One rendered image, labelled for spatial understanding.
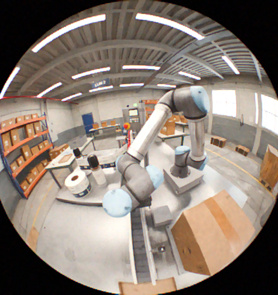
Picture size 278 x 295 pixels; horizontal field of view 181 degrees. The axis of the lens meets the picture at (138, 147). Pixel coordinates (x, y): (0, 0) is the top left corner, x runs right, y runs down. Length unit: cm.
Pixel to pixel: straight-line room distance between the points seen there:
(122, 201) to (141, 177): 8
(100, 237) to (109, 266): 21
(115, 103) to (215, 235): 835
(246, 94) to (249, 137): 204
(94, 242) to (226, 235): 64
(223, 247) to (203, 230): 12
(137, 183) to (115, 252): 49
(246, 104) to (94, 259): 599
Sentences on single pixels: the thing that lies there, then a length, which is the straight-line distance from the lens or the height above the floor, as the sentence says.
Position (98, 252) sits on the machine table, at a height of 83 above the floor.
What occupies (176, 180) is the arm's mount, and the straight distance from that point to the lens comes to 72.
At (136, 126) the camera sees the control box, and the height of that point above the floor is 132.
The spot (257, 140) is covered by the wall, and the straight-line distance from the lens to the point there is 545.
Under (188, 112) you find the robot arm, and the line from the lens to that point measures 40.
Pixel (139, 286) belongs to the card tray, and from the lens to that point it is 65.
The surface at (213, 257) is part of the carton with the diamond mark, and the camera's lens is 36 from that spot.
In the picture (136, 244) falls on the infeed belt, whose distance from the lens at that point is 55.
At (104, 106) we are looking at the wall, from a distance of 831.
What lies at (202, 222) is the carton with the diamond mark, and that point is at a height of 112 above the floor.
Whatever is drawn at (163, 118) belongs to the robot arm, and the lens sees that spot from 39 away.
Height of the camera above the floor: 142
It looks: 23 degrees down
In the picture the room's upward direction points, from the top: 6 degrees counter-clockwise
